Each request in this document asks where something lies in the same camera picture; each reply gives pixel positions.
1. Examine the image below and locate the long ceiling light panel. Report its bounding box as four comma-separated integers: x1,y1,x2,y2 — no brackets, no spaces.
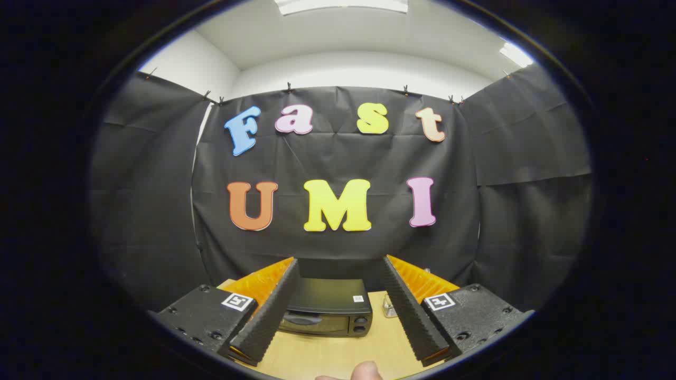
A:
275,0,410,15

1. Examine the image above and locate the black toaster oven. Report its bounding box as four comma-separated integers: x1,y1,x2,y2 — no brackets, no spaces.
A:
279,278,373,337

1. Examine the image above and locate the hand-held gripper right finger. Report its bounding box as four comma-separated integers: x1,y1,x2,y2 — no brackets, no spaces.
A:
381,255,534,367

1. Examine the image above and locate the small ceiling light panel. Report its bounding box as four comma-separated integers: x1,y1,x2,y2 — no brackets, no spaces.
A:
499,42,534,68

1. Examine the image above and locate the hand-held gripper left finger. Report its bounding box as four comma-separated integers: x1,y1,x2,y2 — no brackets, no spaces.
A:
151,257,301,367

